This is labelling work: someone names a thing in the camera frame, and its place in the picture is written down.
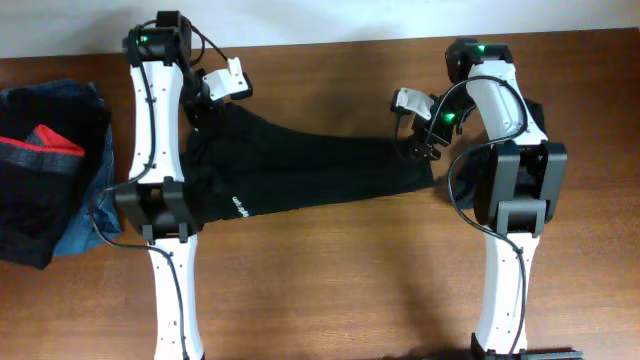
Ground folded blue jeans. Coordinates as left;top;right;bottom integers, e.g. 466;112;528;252
0;79;123;257

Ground black red folded garment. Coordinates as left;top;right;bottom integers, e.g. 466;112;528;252
1;89;111;270

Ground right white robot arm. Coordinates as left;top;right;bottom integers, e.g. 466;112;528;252
392;38;583;359

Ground crumpled black garment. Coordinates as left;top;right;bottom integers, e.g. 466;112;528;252
449;98;549;210

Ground black t-shirt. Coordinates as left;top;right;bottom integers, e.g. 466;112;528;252
181;103;435;223

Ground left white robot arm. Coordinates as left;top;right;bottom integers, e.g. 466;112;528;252
115;11;210;359

